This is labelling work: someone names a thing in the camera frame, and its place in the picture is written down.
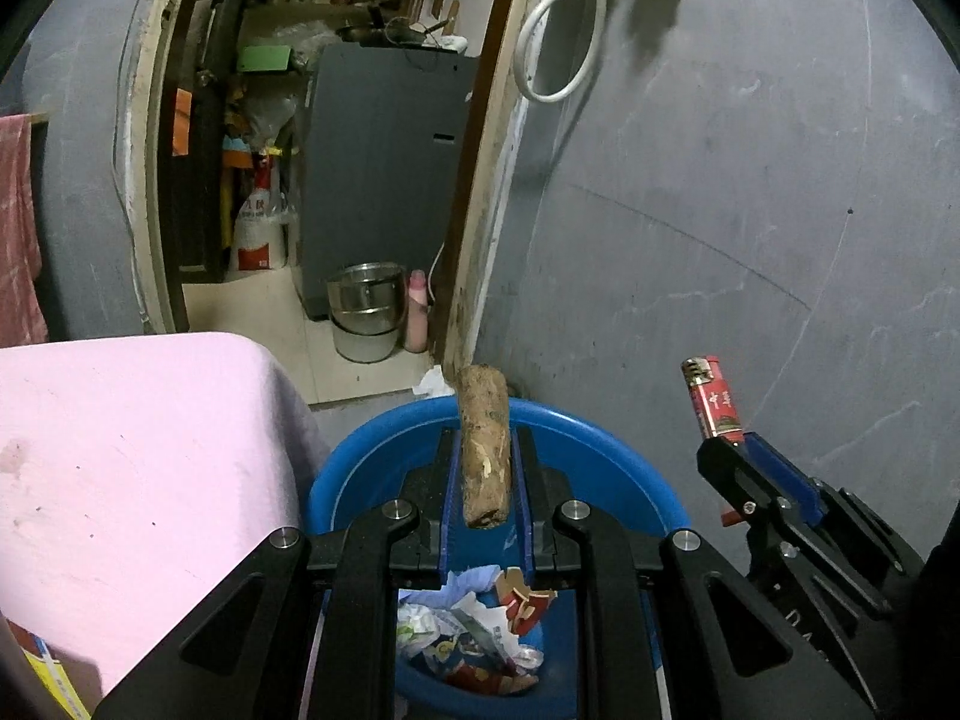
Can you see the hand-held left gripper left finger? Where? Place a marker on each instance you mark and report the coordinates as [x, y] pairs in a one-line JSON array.
[[448, 487]]

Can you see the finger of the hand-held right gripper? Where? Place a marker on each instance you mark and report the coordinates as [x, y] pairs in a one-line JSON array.
[[787, 476], [731, 472]]

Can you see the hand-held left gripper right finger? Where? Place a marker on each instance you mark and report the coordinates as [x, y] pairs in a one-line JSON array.
[[526, 495]]

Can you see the brown root stick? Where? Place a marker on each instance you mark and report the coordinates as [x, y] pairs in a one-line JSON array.
[[484, 450]]

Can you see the red lighter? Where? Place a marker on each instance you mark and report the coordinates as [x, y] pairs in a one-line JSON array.
[[712, 405]]

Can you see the blue plastic basin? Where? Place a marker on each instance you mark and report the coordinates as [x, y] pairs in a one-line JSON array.
[[592, 442]]

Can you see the blue fluffy cloth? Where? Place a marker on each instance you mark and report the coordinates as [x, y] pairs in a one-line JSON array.
[[472, 580]]

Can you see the torn red white carton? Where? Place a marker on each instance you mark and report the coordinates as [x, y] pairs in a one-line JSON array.
[[525, 600]]

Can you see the white tissue scrap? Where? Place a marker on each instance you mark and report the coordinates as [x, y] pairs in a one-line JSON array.
[[435, 382]]

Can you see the crumpled white tissue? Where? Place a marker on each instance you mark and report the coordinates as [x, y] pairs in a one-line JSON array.
[[435, 622]]

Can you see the pink bottle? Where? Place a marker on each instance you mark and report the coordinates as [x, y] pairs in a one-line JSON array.
[[417, 315]]

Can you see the cartoon printed wrapper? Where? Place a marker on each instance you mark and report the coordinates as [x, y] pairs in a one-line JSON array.
[[480, 667]]

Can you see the steel pot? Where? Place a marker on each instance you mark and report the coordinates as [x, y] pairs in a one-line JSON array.
[[364, 307]]

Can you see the pink tablecloth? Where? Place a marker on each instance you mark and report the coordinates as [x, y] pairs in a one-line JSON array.
[[150, 465]]

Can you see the white red sack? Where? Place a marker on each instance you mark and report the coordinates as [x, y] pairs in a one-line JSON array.
[[259, 225]]

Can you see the green box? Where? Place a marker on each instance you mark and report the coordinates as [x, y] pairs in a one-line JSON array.
[[264, 58]]

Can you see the pink plaid blanket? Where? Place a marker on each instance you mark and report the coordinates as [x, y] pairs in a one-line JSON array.
[[19, 240]]

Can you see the wooden door frame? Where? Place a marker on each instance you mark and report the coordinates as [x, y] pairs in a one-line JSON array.
[[487, 202]]

